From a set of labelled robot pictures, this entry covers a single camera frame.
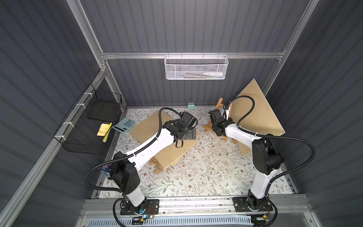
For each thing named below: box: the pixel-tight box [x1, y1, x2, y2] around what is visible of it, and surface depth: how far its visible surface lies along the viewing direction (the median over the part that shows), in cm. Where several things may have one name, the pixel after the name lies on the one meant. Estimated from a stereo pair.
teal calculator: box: [112, 117, 137, 134], surface depth 108 cm
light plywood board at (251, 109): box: [229, 78, 286, 157], surface depth 77 cm
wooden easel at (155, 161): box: [148, 156, 164, 175], surface depth 86 cm
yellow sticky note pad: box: [96, 122, 110, 137], surface depth 76 cm
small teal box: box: [187, 102, 195, 109], surface depth 122 cm
